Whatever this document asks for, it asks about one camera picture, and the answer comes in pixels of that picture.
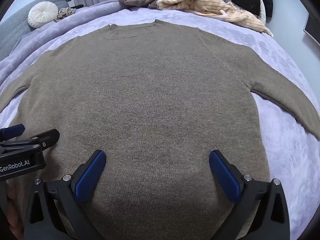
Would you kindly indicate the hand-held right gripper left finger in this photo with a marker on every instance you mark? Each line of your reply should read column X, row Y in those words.
column 90, row 177

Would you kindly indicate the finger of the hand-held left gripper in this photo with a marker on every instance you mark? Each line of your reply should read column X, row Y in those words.
column 48, row 137
column 12, row 131

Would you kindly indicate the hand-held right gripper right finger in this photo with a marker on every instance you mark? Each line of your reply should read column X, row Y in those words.
column 225, row 177

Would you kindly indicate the olive brown knit sweater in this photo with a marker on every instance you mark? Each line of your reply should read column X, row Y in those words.
column 155, row 92

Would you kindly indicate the lavender floral blanket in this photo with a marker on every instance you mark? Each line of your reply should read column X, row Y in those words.
column 287, row 155

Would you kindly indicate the grey quilted headboard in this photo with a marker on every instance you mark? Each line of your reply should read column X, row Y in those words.
column 15, row 30

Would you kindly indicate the round white pleated pillow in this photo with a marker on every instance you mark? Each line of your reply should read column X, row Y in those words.
column 42, row 13

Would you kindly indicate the leopard print cloth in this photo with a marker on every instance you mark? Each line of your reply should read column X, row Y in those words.
column 65, row 12

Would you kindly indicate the small black object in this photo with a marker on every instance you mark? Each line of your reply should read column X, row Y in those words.
column 78, row 6

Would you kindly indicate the grey brown fuzzy garment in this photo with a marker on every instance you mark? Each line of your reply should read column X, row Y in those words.
column 140, row 0

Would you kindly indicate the white puffer jacket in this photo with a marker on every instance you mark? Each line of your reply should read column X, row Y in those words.
column 263, row 12

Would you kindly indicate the cream striped garment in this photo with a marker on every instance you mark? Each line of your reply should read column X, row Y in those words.
column 212, row 5

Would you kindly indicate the dark panel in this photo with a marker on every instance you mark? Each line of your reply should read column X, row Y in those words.
column 313, row 27

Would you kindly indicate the black glitter bag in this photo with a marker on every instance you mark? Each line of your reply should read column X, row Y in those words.
column 246, row 1

